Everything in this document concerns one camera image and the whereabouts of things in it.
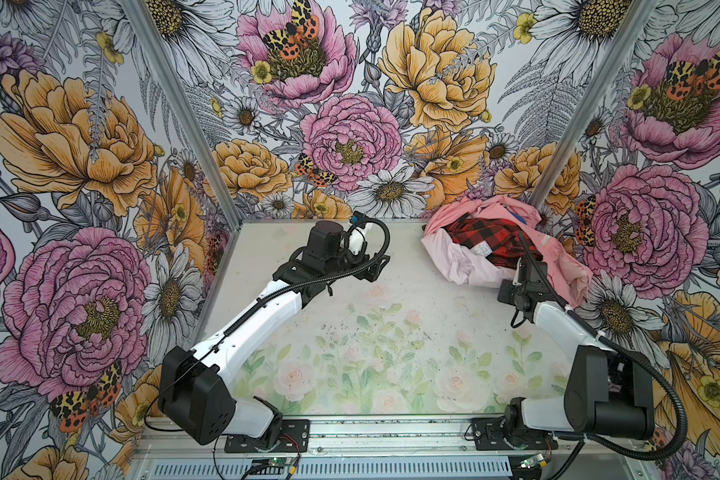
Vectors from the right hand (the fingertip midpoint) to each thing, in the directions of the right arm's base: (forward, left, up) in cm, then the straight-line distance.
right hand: (509, 296), depth 91 cm
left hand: (+1, +41, +18) cm, 45 cm away
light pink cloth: (+9, +12, +4) cm, 16 cm away
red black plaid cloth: (+16, +2, +8) cm, 18 cm away
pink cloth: (+5, -19, +2) cm, 20 cm away
